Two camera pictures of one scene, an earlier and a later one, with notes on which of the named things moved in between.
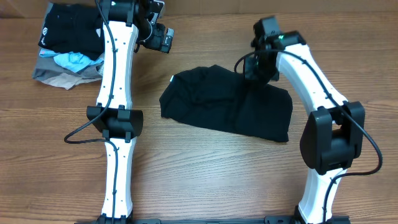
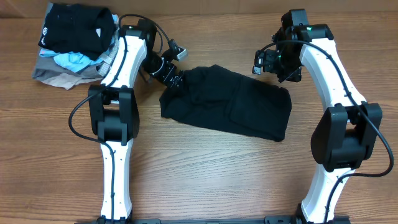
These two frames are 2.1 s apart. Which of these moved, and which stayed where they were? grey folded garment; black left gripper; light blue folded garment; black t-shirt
Moved: black left gripper
Stayed: light blue folded garment; black t-shirt; grey folded garment
